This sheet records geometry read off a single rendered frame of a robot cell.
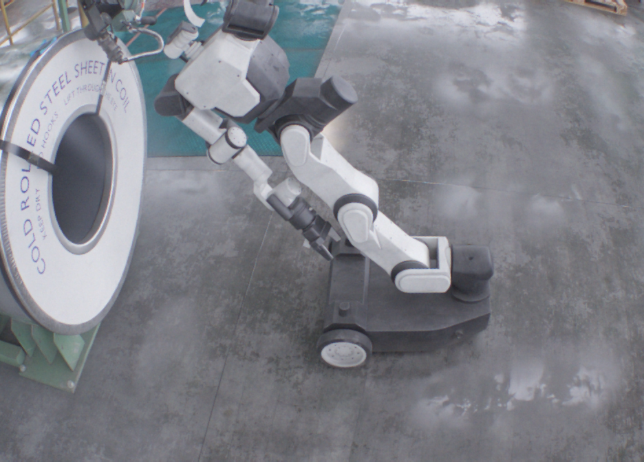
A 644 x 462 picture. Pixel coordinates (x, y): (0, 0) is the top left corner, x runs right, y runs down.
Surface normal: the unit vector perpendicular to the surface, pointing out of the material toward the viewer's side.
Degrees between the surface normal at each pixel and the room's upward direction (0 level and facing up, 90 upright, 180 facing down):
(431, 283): 90
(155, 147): 0
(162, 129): 0
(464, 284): 90
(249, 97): 93
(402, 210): 0
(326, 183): 90
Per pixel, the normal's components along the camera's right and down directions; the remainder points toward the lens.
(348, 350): -0.07, 0.69
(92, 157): -0.17, 0.40
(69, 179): -0.15, 0.03
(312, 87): 0.00, -0.73
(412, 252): 0.51, -0.60
